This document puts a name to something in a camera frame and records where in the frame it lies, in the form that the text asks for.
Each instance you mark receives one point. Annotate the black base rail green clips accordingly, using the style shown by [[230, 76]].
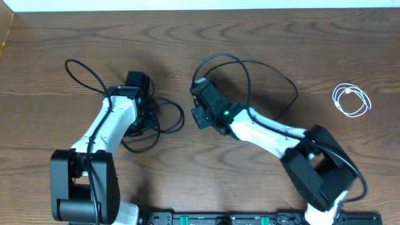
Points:
[[279, 218]]

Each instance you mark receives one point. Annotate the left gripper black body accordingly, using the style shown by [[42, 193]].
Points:
[[149, 119]]

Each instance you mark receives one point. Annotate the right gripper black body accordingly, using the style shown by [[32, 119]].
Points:
[[202, 118]]

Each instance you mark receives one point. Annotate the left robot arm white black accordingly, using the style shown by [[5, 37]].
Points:
[[84, 181]]

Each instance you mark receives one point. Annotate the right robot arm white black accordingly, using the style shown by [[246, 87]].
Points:
[[317, 165]]

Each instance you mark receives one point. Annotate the cardboard box side panel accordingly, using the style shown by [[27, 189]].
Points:
[[6, 19]]

